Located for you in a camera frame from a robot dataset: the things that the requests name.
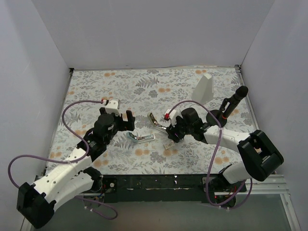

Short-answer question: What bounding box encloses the light blue stapler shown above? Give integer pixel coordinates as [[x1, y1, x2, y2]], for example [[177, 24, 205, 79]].
[[126, 132, 156, 144]]

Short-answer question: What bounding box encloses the beige stapler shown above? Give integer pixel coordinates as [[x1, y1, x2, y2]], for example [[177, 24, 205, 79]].
[[147, 112, 167, 133]]

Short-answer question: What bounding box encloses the white staple box sleeve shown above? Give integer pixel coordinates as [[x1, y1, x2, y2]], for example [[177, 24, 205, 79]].
[[164, 142, 175, 150]]

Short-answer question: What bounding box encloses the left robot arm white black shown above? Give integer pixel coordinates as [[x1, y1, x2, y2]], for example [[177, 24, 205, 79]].
[[17, 106, 135, 229]]

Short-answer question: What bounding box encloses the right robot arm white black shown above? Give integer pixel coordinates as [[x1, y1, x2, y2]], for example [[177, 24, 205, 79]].
[[164, 108, 284, 191]]

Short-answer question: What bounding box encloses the black microphone stand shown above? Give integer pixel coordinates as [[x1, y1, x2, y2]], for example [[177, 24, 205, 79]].
[[206, 98, 232, 127]]

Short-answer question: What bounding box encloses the white wedge-shaped block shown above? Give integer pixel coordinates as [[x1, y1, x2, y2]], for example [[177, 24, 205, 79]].
[[192, 74, 214, 105]]

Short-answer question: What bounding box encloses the floral table mat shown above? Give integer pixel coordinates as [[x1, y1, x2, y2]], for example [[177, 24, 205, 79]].
[[46, 67, 241, 174]]

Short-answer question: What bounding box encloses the black microphone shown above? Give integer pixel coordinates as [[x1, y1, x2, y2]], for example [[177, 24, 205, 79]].
[[221, 86, 248, 119]]

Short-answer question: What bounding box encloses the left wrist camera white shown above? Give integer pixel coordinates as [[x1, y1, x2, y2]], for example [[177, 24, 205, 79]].
[[105, 99, 121, 116]]

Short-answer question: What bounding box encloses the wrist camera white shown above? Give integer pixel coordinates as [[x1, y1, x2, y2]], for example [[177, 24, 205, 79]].
[[105, 99, 121, 116], [164, 109, 180, 127]]

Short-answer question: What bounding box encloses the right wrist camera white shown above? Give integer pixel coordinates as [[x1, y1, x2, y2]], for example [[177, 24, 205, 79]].
[[164, 109, 180, 127]]

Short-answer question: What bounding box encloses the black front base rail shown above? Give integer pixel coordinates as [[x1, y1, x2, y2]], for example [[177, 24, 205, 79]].
[[74, 173, 248, 204]]

